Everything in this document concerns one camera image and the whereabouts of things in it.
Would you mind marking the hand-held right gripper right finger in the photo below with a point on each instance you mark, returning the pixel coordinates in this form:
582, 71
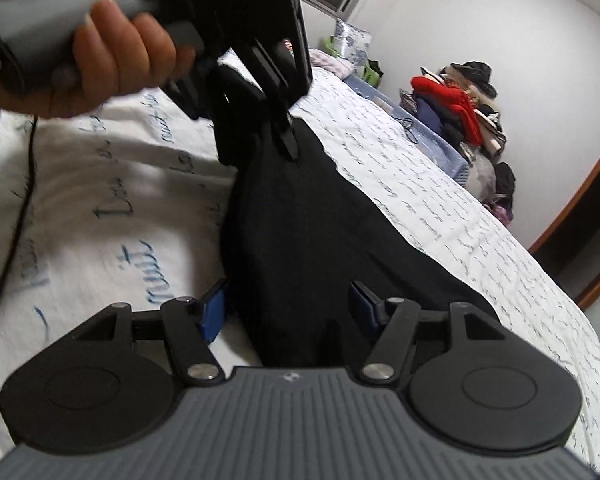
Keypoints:
364, 306

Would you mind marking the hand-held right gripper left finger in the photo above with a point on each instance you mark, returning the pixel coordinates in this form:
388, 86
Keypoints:
213, 316

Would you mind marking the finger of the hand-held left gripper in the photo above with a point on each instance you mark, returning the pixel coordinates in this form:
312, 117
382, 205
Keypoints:
289, 135
235, 115

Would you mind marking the black pants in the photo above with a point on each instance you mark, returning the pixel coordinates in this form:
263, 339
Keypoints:
320, 240

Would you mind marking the person's left hand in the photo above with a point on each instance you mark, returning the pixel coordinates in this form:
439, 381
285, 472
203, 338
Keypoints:
115, 60

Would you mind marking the pink cloth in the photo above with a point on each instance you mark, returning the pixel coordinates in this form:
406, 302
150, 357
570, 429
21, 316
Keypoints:
330, 62

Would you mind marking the green bag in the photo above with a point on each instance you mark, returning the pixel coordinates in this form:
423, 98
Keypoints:
375, 72

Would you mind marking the blue-white printed pillow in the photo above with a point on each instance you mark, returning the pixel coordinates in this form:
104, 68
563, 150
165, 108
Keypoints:
352, 42

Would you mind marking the blue storage box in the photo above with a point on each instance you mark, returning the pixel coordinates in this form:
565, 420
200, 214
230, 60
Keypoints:
410, 125

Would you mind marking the white script-printed bedspread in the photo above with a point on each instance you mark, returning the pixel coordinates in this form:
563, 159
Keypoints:
105, 200

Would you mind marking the pile of clothes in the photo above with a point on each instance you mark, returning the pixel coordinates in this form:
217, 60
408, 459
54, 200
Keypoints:
460, 110

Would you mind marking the wooden door frame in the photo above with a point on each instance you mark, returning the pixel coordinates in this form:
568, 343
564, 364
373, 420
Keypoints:
587, 220

